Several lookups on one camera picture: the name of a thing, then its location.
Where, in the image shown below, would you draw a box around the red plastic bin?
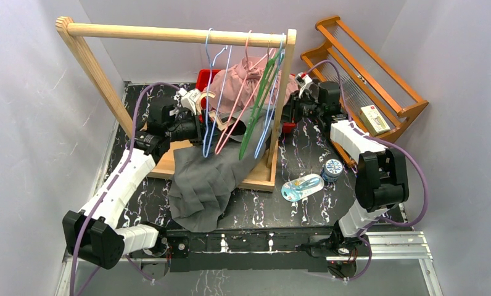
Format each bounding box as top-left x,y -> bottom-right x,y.
196,69 -> 297,134

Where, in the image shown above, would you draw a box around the pink garment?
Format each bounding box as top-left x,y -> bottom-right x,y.
207,56 -> 299,115

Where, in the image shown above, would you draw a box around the wooden clothes rack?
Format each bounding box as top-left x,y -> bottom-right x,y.
55,16 -> 297,192

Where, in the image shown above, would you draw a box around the white blister pack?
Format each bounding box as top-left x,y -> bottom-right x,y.
281,174 -> 324,202

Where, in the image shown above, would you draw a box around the grey garment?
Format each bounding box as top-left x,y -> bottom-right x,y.
167,110 -> 270,232

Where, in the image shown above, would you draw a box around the green plastic hanger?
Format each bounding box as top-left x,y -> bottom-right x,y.
239,42 -> 283,160

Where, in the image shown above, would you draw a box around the wooden clothes hanger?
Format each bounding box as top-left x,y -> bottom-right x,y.
200,91 -> 236,131

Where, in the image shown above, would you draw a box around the pink wire hanger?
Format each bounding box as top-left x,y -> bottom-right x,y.
214,30 -> 278,156

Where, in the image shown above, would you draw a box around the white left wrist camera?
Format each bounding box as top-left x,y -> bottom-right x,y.
176,88 -> 202,115

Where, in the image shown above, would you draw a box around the light blue wire hanger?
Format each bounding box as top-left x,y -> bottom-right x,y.
254,45 -> 284,158

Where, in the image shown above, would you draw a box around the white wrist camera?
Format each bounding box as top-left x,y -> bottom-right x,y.
176,88 -> 202,115
295,72 -> 313,98

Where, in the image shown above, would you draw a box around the orange wooden shoe rack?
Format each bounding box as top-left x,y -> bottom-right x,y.
300,15 -> 429,168

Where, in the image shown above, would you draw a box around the small white box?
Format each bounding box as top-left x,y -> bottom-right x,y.
359,105 -> 391,136

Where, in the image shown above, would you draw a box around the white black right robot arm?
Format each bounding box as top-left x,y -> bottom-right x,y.
283,81 -> 409,257

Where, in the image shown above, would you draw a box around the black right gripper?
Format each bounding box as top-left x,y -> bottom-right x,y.
271,91 -> 324,124

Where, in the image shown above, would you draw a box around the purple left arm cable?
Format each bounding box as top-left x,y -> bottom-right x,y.
68,82 -> 182,296

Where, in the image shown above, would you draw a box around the blue patterned round tin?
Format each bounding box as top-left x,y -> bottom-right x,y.
320,158 -> 344,183

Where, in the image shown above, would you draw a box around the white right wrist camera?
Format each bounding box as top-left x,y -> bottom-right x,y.
295,72 -> 313,98

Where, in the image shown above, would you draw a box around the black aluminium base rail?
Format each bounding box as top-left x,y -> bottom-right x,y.
57,224 -> 434,296

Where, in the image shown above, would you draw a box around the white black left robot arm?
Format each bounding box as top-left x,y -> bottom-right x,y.
62,95 -> 204,269

